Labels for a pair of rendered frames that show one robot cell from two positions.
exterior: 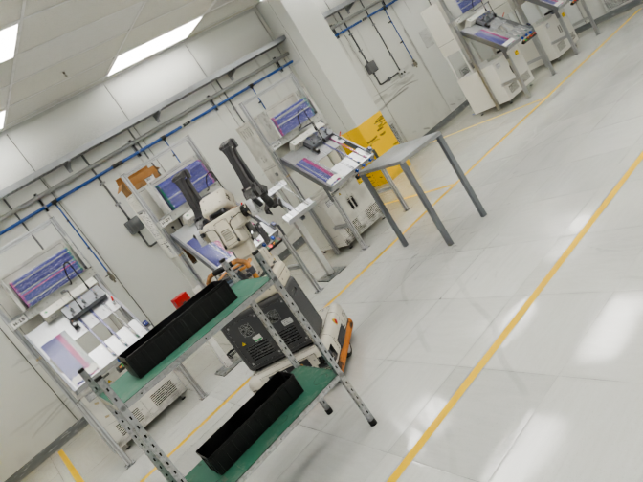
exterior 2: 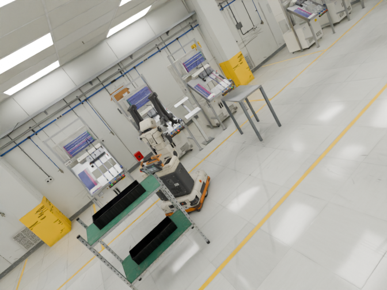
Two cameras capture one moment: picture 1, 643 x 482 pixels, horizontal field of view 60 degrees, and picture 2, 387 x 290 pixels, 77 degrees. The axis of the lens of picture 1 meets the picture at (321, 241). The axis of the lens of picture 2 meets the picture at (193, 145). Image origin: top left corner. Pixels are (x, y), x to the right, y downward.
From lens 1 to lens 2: 0.94 m
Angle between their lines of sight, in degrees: 15
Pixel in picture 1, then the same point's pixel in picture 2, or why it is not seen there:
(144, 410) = not seen: hidden behind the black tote
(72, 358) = (90, 180)
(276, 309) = (171, 179)
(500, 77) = (304, 35)
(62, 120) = (87, 60)
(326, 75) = (214, 33)
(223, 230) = (149, 138)
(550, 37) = (336, 10)
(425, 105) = (265, 45)
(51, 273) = (80, 141)
